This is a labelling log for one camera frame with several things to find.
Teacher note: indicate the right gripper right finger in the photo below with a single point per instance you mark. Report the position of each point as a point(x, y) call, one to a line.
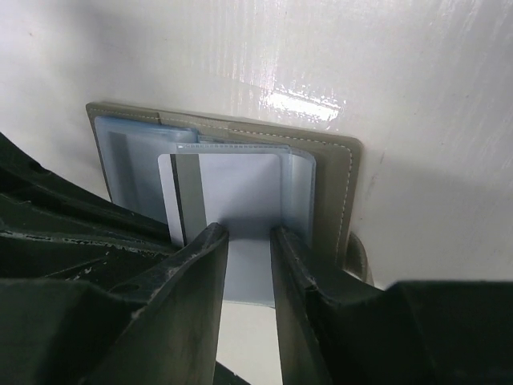
point(335, 329)

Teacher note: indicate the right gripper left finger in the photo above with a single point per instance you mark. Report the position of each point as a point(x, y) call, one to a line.
point(92, 310)

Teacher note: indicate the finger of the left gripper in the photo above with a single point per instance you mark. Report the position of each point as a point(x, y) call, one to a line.
point(51, 228)

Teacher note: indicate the grey card holder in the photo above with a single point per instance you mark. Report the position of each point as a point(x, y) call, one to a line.
point(318, 171)

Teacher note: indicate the white card with stripe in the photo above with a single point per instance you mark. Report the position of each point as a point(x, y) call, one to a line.
point(241, 192)

